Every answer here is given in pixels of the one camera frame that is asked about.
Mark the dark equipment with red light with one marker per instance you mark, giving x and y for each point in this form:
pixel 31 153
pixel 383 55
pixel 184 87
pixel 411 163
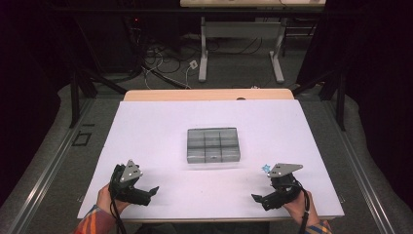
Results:
pixel 110 35

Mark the person's dark trousers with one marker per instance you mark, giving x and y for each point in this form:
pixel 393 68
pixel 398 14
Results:
pixel 201 228

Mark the black curtain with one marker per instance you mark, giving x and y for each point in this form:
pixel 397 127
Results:
pixel 380 81
pixel 26 81

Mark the person's left hand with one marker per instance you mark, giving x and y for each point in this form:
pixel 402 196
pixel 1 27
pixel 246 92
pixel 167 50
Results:
pixel 107 200

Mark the black metal stand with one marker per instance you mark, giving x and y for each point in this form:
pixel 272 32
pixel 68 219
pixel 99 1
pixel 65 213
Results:
pixel 340 97
pixel 75 97

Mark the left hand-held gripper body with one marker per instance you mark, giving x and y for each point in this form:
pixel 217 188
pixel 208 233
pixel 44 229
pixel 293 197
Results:
pixel 125 191

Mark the white desk with metal legs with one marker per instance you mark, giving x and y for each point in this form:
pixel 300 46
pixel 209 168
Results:
pixel 240 30

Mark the aluminium floor rail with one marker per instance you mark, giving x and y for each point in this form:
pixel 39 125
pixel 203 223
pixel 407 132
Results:
pixel 363 175
pixel 42 175

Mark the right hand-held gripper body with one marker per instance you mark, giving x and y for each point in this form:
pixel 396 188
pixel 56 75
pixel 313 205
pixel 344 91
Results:
pixel 284 195

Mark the white power adapter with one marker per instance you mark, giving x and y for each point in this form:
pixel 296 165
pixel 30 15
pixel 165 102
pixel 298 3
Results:
pixel 193 64

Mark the white table mat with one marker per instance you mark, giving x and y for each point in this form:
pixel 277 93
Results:
pixel 156 130

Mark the clear plastic compartment box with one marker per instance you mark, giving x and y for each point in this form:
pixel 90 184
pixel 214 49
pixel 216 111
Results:
pixel 212 144

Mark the blue star hair clip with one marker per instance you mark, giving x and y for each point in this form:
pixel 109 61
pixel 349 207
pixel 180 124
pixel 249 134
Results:
pixel 266 168

